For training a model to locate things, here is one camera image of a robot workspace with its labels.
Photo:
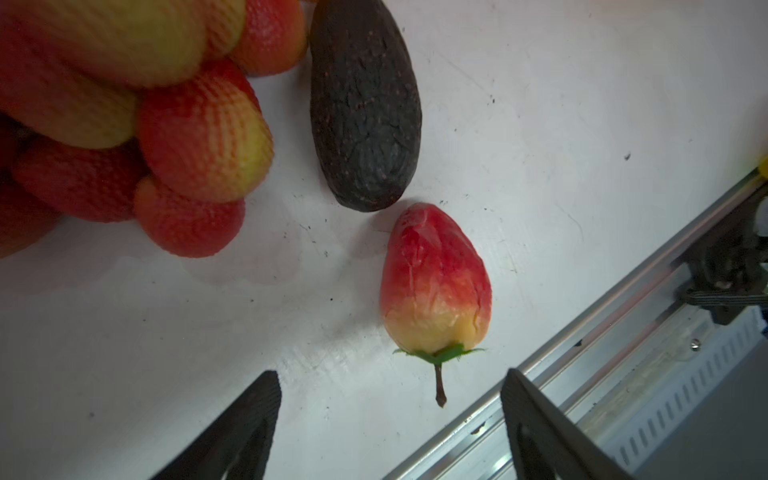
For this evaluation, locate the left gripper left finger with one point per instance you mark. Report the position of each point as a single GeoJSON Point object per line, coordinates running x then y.
{"type": "Point", "coordinates": [237, 444]}

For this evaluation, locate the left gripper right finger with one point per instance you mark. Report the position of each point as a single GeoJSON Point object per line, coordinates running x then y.
{"type": "Point", "coordinates": [544, 443]}

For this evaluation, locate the red yellow fake strawberry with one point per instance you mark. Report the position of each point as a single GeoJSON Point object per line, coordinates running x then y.
{"type": "Point", "coordinates": [435, 298]}

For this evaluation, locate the dark fake avocado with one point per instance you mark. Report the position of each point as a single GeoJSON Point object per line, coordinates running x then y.
{"type": "Point", "coordinates": [365, 107]}

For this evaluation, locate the aluminium front rail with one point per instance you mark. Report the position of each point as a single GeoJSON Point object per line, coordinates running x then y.
{"type": "Point", "coordinates": [653, 382]}

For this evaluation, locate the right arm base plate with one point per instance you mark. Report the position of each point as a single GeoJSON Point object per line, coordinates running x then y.
{"type": "Point", "coordinates": [727, 265]}

